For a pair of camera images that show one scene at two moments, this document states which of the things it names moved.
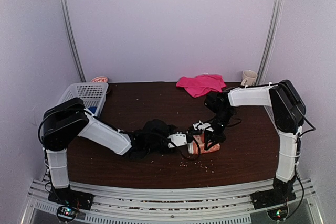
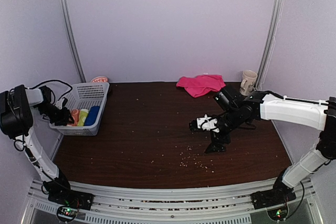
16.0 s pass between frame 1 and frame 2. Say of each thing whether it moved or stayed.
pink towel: stayed
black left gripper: moved
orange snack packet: moved
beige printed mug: stayed
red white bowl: stayed
